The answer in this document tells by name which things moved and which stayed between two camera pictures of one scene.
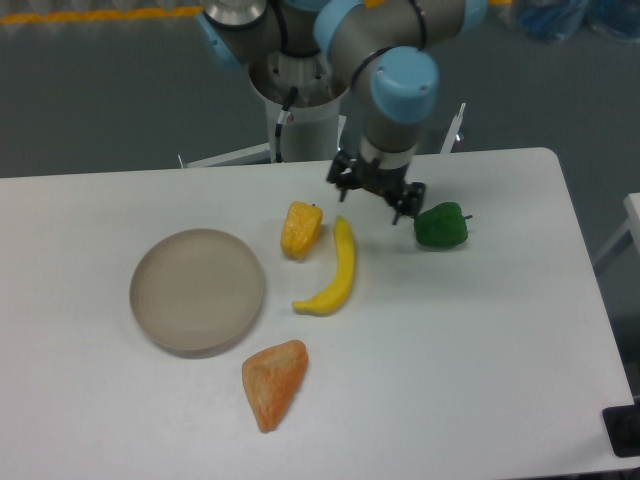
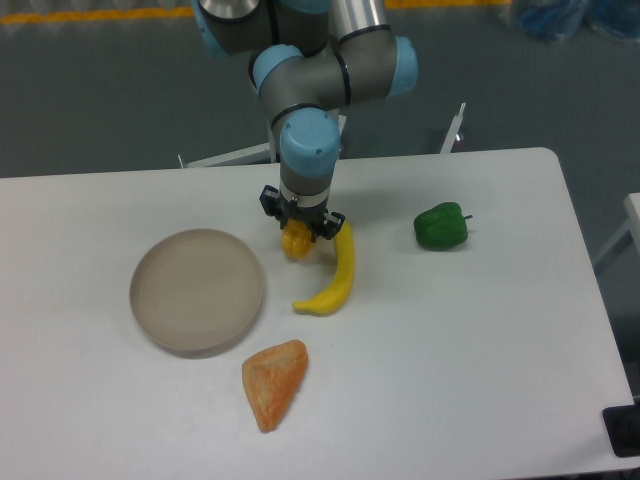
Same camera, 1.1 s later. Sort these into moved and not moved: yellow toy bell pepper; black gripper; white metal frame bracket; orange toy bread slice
Moved: black gripper
Not moved: white metal frame bracket; orange toy bread slice; yellow toy bell pepper
